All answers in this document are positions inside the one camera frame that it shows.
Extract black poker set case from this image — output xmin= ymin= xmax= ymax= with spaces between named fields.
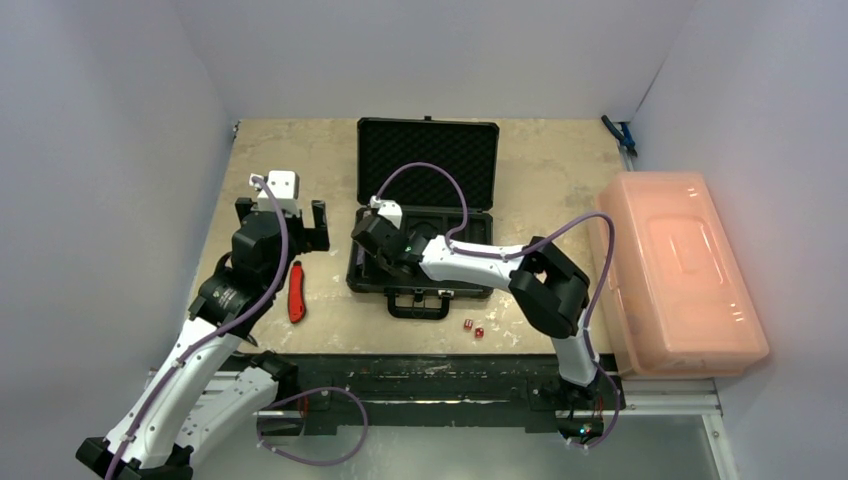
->
xmin=346 ymin=117 xmax=500 ymax=320

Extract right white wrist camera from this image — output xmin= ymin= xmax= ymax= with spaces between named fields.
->
xmin=369 ymin=196 xmax=403 ymax=229

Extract blue handled pliers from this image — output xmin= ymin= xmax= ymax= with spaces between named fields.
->
xmin=601 ymin=115 xmax=638 ymax=157

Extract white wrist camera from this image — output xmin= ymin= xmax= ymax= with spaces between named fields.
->
xmin=369 ymin=196 xmax=403 ymax=229
xmin=249 ymin=170 xmax=302 ymax=217

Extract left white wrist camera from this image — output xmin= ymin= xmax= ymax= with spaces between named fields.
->
xmin=249 ymin=170 xmax=302 ymax=217

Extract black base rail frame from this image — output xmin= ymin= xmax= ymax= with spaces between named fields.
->
xmin=257 ymin=354 xmax=720 ymax=439

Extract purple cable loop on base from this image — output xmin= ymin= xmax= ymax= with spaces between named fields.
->
xmin=256 ymin=386 xmax=370 ymax=468

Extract pink translucent plastic bin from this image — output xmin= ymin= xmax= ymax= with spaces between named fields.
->
xmin=588 ymin=172 xmax=770 ymax=379

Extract red black folding knife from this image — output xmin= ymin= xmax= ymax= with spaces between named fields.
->
xmin=287 ymin=261 xmax=307 ymax=324

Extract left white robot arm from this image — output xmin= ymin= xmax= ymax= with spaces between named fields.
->
xmin=75 ymin=196 xmax=330 ymax=479

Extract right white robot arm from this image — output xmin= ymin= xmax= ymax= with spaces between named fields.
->
xmin=351 ymin=215 xmax=601 ymax=407

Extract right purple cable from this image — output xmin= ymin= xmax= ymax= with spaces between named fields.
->
xmin=372 ymin=162 xmax=624 ymax=452

